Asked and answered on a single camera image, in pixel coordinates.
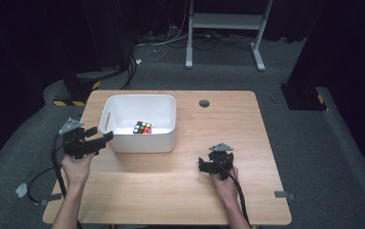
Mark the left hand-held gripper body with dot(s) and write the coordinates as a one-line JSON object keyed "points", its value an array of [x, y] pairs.
{"points": [[77, 144]]}

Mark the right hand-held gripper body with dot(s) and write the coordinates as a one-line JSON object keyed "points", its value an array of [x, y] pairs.
{"points": [[221, 160]]}

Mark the white plastic bin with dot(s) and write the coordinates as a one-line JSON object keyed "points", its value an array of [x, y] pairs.
{"points": [[138, 143]]}

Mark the multicoloured puzzle cube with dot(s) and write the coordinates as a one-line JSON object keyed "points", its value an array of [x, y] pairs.
{"points": [[142, 127]]}

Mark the person's left hand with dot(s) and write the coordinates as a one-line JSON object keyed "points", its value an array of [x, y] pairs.
{"points": [[77, 170]]}

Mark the person's right hand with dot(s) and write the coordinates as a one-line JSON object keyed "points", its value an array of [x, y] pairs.
{"points": [[226, 187]]}

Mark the black stand with striped base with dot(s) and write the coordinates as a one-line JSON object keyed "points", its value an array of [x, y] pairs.
{"points": [[307, 79], [81, 86]]}

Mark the grey tape strip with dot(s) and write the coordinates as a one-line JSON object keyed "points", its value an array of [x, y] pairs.
{"points": [[50, 199], [284, 195]]}

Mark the grey metal stand frame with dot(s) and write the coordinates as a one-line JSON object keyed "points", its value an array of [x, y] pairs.
{"points": [[227, 20]]}

